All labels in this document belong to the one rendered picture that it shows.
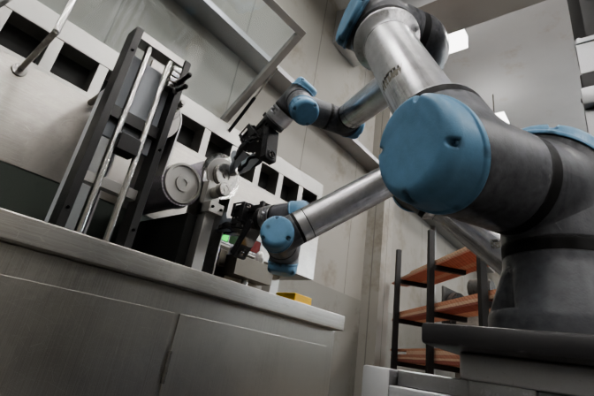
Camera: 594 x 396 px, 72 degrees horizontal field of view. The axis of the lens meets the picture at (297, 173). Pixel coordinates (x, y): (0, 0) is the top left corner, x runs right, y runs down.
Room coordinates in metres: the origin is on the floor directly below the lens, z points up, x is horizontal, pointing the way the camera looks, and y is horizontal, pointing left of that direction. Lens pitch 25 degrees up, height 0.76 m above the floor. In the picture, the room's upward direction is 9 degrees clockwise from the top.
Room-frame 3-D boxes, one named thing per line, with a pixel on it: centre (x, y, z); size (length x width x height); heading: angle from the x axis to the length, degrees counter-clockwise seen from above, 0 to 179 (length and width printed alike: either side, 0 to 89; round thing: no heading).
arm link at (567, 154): (0.42, -0.29, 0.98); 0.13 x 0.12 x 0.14; 109
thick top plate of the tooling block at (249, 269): (1.42, 0.22, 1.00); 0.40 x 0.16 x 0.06; 45
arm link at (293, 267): (1.01, 0.00, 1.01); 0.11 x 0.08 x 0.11; 171
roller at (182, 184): (1.18, 0.40, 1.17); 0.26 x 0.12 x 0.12; 45
